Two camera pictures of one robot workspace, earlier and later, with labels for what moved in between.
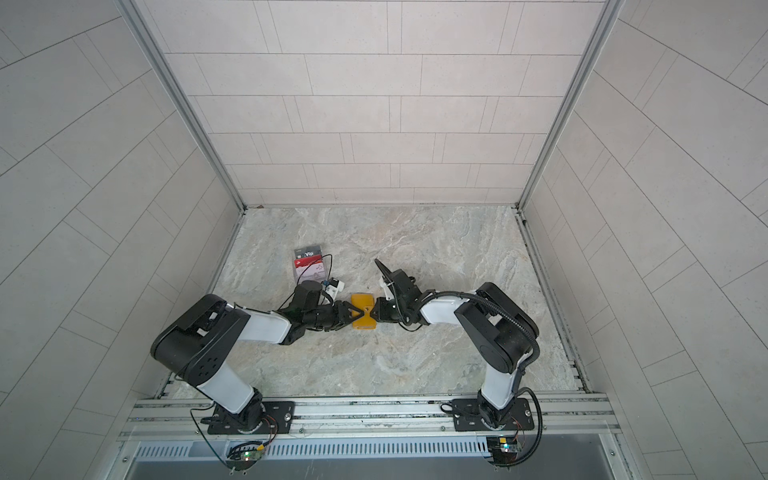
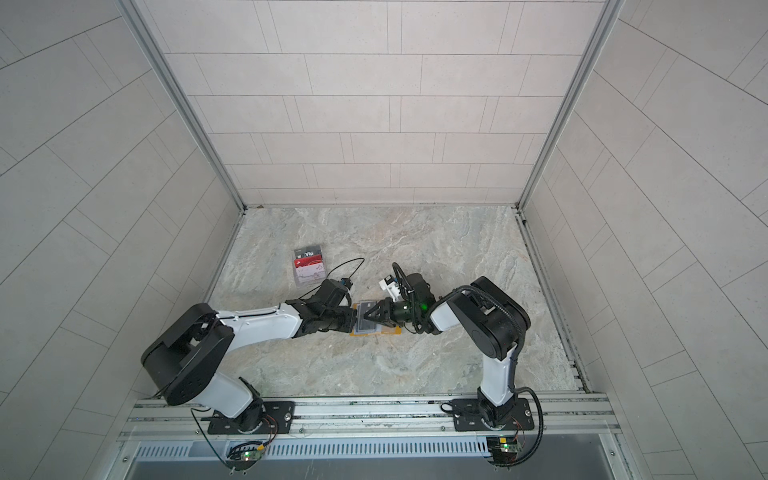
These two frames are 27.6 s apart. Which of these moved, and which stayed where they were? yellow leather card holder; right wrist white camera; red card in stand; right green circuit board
Moved: yellow leather card holder
Stayed: right wrist white camera; right green circuit board; red card in stand
